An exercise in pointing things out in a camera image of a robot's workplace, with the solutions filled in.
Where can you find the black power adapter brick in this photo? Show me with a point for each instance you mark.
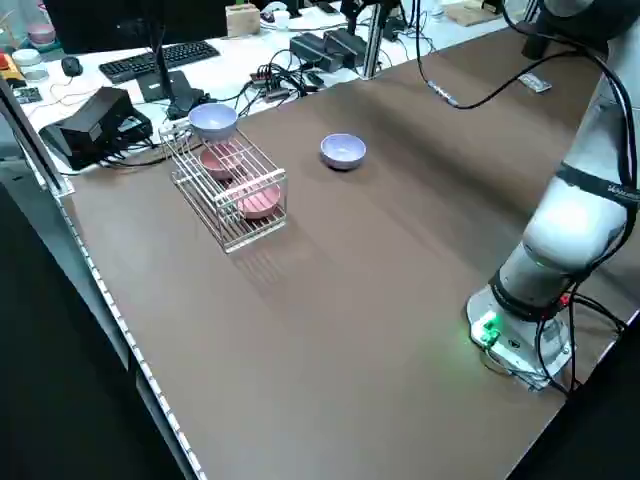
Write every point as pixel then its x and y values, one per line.
pixel 347 45
pixel 312 52

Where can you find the purple plastic bowl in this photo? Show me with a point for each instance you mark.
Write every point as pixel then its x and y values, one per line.
pixel 212 120
pixel 343 150

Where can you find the pink plastic bowl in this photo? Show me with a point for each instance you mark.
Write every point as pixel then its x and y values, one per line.
pixel 220 162
pixel 260 200

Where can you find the black usb hub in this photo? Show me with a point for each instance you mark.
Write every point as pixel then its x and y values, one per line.
pixel 272 85

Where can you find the white round container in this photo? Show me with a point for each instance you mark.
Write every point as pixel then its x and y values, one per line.
pixel 27 56

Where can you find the small white cup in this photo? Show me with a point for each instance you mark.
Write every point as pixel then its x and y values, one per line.
pixel 282 21

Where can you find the wooden board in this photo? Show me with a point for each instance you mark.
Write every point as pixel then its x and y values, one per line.
pixel 472 14

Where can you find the stack of pink bowls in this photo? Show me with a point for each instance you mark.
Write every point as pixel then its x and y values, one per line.
pixel 40 35

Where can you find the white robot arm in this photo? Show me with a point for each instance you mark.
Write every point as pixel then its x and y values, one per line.
pixel 575 225

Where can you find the black computer mouse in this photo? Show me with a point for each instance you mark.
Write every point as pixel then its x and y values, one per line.
pixel 70 65

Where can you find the aluminium profile post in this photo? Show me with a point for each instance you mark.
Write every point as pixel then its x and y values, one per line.
pixel 372 45

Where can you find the black monitor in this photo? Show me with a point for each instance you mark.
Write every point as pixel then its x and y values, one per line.
pixel 125 20

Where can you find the black box device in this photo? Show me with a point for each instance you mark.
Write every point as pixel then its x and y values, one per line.
pixel 95 125

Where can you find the black pole stand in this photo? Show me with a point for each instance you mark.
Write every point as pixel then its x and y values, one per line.
pixel 184 97

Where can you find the black flat pad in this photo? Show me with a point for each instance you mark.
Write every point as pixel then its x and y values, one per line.
pixel 150 87

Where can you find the aluminium frame beam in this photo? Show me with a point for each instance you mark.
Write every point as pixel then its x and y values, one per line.
pixel 30 140

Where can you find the black keyboard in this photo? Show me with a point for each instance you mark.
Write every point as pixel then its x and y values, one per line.
pixel 160 59

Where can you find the wooden box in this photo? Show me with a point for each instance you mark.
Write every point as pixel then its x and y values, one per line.
pixel 242 20

